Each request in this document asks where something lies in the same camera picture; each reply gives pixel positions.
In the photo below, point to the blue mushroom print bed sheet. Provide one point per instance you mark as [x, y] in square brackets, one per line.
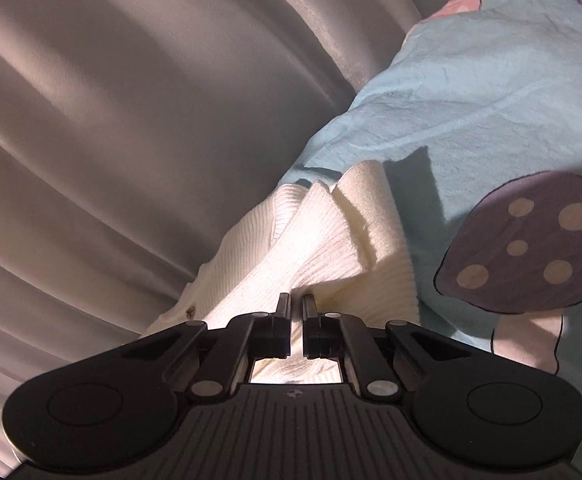
[496, 105]

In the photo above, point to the beige curtain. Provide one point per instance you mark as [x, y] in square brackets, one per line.
[136, 110]

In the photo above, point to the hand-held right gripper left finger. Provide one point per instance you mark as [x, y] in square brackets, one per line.
[282, 331]

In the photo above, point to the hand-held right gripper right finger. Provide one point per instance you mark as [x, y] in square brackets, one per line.
[312, 331]

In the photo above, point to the white ribbed knit sweater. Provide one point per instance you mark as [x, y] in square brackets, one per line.
[321, 240]

